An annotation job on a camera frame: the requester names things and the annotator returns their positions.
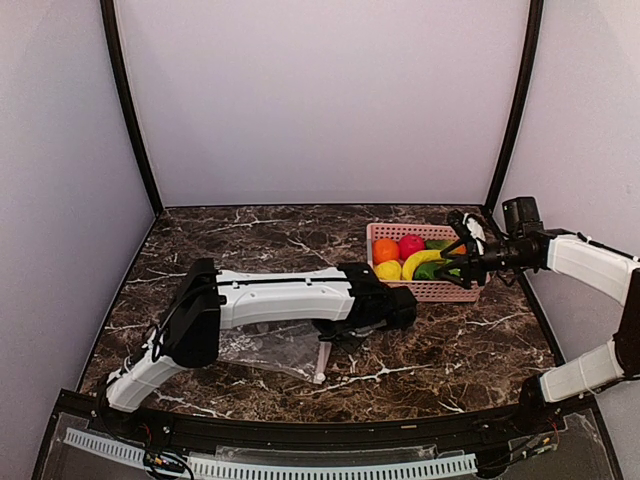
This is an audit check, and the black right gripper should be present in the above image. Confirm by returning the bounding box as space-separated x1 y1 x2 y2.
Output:
434 236 530 289

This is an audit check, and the green toy vegetable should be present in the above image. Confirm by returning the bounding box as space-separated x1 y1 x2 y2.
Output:
412 262 440 281

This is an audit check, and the yellow toy banana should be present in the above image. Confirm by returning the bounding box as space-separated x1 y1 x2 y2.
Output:
401 250 448 281

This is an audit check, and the clear zip top bag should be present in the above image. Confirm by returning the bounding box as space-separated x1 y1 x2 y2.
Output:
218 321 332 385

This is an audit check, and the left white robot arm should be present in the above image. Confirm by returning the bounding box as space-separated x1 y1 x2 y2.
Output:
101 259 417 436

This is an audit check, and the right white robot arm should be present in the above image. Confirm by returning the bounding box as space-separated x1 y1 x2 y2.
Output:
436 230 639 434

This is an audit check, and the green orange toy mango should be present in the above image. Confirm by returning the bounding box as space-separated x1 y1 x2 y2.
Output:
425 240 467 255

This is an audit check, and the pink plastic basket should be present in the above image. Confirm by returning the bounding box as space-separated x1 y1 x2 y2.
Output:
366 223 484 303

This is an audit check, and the red toy apple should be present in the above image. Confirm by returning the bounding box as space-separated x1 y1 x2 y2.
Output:
398 234 426 261

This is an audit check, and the yellow toy lemon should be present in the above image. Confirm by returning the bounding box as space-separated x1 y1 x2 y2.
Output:
374 260 402 281

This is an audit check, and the orange toy fruit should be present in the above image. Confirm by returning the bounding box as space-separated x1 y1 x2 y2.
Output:
372 238 400 264

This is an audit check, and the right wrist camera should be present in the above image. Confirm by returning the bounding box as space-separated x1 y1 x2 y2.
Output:
502 196 544 238

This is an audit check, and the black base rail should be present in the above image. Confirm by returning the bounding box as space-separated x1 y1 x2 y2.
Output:
49 387 601 454

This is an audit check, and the white slotted cable duct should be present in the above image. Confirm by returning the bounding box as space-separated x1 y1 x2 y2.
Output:
63 427 478 479

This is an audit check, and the right black frame post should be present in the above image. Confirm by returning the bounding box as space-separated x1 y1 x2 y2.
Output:
483 0 544 215

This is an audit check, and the black frame post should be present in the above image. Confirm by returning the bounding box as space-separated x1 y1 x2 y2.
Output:
483 0 544 215
99 0 164 217

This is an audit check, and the left black frame post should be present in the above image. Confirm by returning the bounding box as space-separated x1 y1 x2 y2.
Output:
99 0 164 217

